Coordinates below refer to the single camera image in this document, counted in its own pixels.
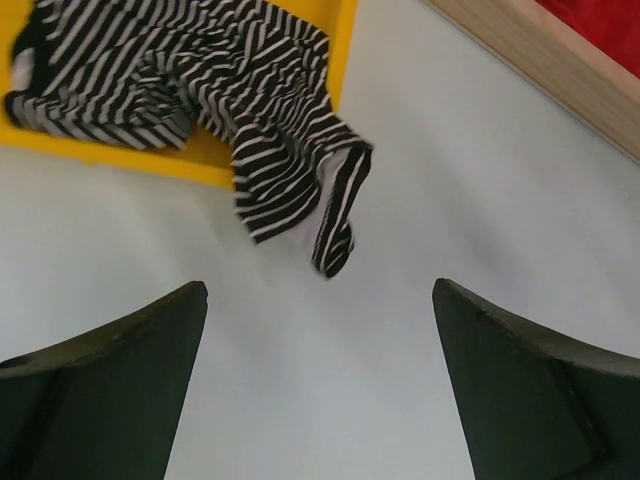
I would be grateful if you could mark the wooden clothes rack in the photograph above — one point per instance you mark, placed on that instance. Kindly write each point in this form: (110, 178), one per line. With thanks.
(557, 60)

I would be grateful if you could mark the red tank top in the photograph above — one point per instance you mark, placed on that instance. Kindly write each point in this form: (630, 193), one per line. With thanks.
(610, 25)

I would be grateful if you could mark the yellow plastic tray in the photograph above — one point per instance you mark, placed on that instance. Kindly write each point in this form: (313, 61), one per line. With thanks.
(205, 159)

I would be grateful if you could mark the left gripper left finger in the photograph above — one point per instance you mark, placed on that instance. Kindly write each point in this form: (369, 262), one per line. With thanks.
(105, 404)

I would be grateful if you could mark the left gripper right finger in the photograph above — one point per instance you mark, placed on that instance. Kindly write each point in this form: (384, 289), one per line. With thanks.
(535, 403)

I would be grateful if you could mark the striped tank top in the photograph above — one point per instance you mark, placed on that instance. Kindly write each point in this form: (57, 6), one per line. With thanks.
(143, 74)

